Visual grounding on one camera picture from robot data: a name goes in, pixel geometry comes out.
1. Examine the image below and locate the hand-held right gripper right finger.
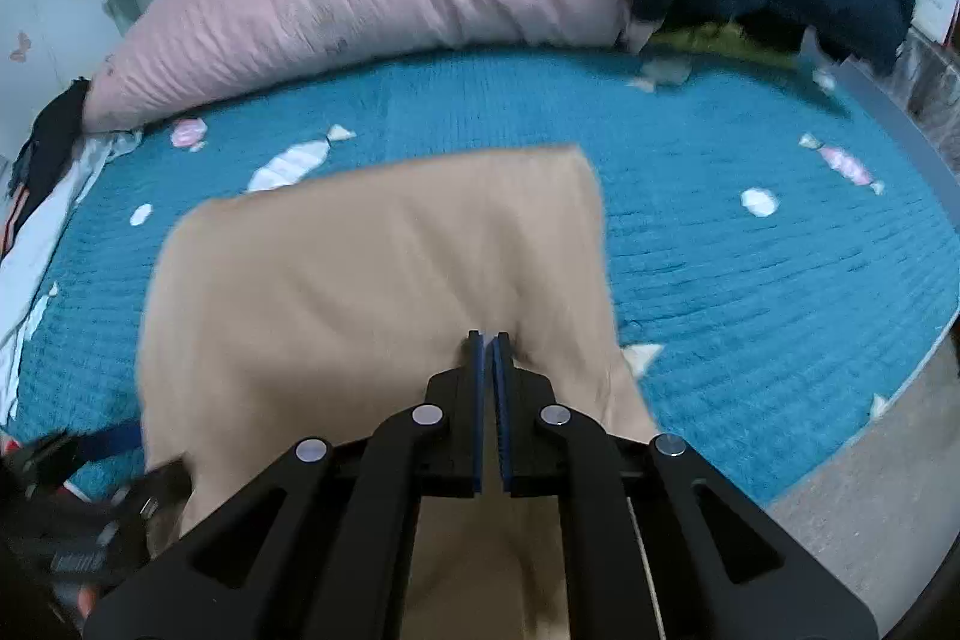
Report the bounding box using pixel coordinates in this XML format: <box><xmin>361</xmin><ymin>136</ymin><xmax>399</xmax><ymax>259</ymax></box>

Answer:
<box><xmin>491</xmin><ymin>331</ymin><xmax>878</xmax><ymax>640</ymax></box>

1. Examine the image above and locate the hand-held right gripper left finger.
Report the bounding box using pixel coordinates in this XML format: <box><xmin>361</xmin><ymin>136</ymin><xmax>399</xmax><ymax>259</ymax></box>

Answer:
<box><xmin>82</xmin><ymin>330</ymin><xmax>488</xmax><ymax>640</ymax></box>

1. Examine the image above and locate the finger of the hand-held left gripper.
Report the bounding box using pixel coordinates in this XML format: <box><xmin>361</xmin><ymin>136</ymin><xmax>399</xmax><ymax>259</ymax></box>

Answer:
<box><xmin>71</xmin><ymin>422</ymin><xmax>145</xmax><ymax>465</ymax></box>
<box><xmin>112</xmin><ymin>456</ymin><xmax>193</xmax><ymax>525</ymax></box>

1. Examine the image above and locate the tan button jacket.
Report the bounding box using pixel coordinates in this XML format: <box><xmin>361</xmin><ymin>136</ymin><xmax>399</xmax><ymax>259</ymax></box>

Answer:
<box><xmin>139</xmin><ymin>143</ymin><xmax>661</xmax><ymax>640</ymax></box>

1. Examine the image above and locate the teal candy-print bed mat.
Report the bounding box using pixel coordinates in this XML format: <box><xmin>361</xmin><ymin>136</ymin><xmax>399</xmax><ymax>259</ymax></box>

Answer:
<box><xmin>15</xmin><ymin>44</ymin><xmax>960</xmax><ymax>513</ymax></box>

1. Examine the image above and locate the dark navy garment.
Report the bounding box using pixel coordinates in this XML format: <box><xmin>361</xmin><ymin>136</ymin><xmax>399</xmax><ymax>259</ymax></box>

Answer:
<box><xmin>11</xmin><ymin>77</ymin><xmax>91</xmax><ymax>214</ymax></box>

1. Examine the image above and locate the white wardrobe with butterfly print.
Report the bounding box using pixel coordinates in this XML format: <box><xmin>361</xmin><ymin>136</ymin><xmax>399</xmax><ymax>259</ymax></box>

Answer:
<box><xmin>0</xmin><ymin>0</ymin><xmax>128</xmax><ymax>161</ymax></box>

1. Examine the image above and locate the pink patterned blanket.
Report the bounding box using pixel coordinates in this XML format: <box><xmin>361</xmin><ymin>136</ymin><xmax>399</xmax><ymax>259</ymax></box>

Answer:
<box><xmin>900</xmin><ymin>32</ymin><xmax>960</xmax><ymax>131</ymax></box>

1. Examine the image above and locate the light blue loft bed frame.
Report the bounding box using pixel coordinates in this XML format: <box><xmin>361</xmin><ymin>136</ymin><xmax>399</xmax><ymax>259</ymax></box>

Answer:
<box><xmin>799</xmin><ymin>29</ymin><xmax>960</xmax><ymax>214</ymax></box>

